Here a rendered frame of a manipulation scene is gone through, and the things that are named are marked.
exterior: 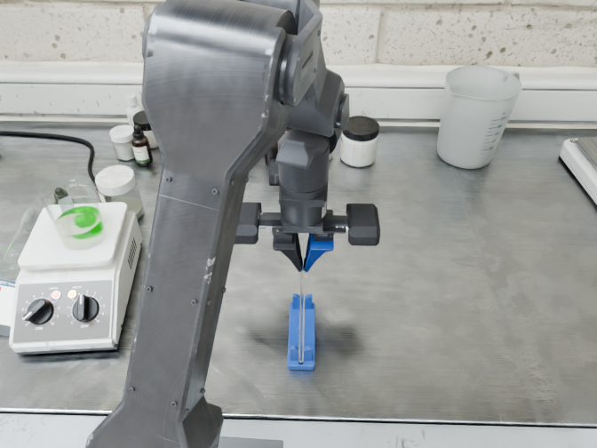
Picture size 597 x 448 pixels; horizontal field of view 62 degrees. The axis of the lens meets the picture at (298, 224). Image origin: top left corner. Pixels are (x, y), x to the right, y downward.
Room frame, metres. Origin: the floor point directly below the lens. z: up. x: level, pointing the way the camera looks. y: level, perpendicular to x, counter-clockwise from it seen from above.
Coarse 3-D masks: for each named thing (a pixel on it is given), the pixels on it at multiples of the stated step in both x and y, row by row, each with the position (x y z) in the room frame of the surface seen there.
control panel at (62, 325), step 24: (24, 288) 0.41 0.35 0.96; (48, 288) 0.41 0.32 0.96; (72, 288) 0.41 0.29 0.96; (96, 288) 0.41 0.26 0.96; (24, 312) 0.39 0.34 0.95; (72, 312) 0.39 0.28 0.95; (24, 336) 0.36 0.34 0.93; (48, 336) 0.36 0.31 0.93; (72, 336) 0.36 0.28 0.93; (96, 336) 0.36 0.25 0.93
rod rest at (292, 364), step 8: (296, 296) 0.42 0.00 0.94; (312, 296) 0.42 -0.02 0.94; (296, 304) 0.42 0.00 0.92; (312, 304) 0.43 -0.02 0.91; (296, 312) 0.41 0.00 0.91; (312, 312) 0.41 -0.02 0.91; (296, 320) 0.40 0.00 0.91; (312, 320) 0.40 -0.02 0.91; (296, 328) 0.39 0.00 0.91; (312, 328) 0.39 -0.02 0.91; (296, 336) 0.38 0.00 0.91; (304, 336) 0.38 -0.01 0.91; (312, 336) 0.38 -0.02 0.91; (288, 344) 0.36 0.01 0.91; (296, 344) 0.36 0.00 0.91; (304, 344) 0.36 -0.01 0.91; (312, 344) 0.36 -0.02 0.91; (288, 352) 0.35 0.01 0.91; (296, 352) 0.34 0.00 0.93; (304, 352) 0.34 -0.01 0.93; (312, 352) 0.35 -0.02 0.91; (288, 360) 0.34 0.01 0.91; (296, 360) 0.34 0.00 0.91; (304, 360) 0.34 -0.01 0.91; (312, 360) 0.34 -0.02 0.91; (288, 368) 0.33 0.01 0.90; (296, 368) 0.33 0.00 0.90; (304, 368) 0.33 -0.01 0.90; (312, 368) 0.33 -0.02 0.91
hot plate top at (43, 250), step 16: (112, 208) 0.54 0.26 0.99; (48, 224) 0.50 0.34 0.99; (112, 224) 0.50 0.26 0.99; (32, 240) 0.47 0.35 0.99; (48, 240) 0.47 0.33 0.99; (112, 240) 0.47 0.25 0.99; (32, 256) 0.44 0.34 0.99; (48, 256) 0.44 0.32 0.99; (64, 256) 0.44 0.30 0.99; (80, 256) 0.44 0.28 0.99; (96, 256) 0.44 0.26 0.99; (112, 256) 0.44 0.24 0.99
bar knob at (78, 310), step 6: (78, 300) 0.39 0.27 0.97; (84, 300) 0.39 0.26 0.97; (90, 300) 0.40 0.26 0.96; (96, 300) 0.40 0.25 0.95; (78, 306) 0.38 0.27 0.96; (84, 306) 0.38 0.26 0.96; (90, 306) 0.39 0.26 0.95; (96, 306) 0.39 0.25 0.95; (78, 312) 0.38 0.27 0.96; (84, 312) 0.38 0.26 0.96; (90, 312) 0.38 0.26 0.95; (96, 312) 0.38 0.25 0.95; (78, 318) 0.37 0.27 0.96; (84, 318) 0.37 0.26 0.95; (90, 318) 0.38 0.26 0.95
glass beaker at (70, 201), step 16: (64, 176) 0.51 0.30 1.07; (80, 176) 0.51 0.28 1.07; (48, 192) 0.49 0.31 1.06; (64, 192) 0.51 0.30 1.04; (80, 192) 0.51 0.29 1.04; (48, 208) 0.46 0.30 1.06; (64, 208) 0.45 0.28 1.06; (80, 208) 0.46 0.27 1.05; (96, 208) 0.48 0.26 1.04; (64, 224) 0.45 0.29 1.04; (80, 224) 0.46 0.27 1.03; (96, 224) 0.47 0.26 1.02; (64, 240) 0.46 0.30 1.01; (80, 240) 0.45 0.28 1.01; (96, 240) 0.46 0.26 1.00
